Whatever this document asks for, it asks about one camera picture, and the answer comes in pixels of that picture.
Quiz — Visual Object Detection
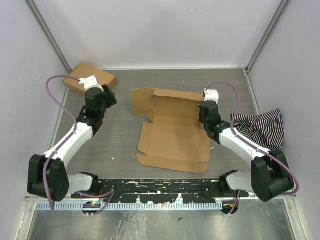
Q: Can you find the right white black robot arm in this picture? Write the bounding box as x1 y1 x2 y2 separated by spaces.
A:
199 100 298 202

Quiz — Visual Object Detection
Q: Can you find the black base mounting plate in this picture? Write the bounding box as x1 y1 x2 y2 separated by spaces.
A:
71 178 250 205

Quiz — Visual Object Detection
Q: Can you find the aluminium frame post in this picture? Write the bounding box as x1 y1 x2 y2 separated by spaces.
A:
245 0 291 74
24 0 72 73

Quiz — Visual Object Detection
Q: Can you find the aluminium rail front beam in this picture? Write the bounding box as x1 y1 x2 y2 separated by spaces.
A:
24 178 298 201

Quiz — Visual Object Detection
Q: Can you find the cardboard box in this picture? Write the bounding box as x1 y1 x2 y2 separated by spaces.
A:
131 87 211 174
63 62 118 95

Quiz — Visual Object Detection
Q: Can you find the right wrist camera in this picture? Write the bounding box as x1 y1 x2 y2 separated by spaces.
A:
203 88 219 104

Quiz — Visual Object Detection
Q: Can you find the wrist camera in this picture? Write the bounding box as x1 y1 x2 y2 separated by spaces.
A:
203 88 219 104
79 75 104 92

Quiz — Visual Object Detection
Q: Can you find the perforated cable duct strip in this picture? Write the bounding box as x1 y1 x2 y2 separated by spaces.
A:
35 201 223 211

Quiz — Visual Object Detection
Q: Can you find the folded closed cardboard box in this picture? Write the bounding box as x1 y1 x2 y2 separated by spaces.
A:
63 62 118 95

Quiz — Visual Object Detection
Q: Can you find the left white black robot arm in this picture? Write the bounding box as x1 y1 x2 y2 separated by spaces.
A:
27 84 117 202

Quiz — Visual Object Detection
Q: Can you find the left aluminium frame post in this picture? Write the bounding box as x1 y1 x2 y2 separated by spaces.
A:
24 0 72 73

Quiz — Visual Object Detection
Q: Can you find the purple striped cloth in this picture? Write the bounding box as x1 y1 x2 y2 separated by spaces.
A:
230 108 285 151

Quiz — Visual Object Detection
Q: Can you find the right aluminium frame post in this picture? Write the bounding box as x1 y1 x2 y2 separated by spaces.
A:
245 0 291 74

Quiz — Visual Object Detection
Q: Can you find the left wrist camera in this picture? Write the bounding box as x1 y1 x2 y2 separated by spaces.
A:
79 75 104 92

